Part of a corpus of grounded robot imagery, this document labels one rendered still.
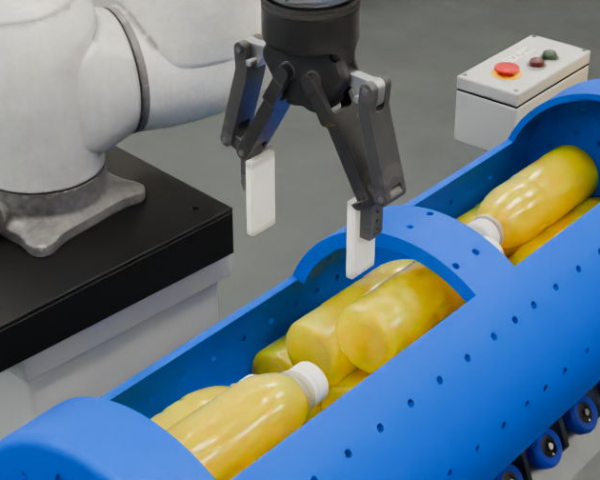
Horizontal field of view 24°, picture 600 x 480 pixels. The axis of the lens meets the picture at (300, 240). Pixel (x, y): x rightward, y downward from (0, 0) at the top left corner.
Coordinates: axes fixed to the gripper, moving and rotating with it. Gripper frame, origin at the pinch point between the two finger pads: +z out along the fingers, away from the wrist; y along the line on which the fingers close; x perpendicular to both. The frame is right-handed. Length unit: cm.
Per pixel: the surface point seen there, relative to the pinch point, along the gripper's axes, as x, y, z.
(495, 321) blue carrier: 14.9, 9.6, 12.9
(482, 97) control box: 75, -31, 24
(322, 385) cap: -0.4, 1.8, 15.0
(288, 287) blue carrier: 13.3, -13.6, 17.9
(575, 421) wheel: 33.0, 9.9, 35.0
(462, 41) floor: 314, -187, 132
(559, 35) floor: 341, -163, 132
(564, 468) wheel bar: 30, 11, 39
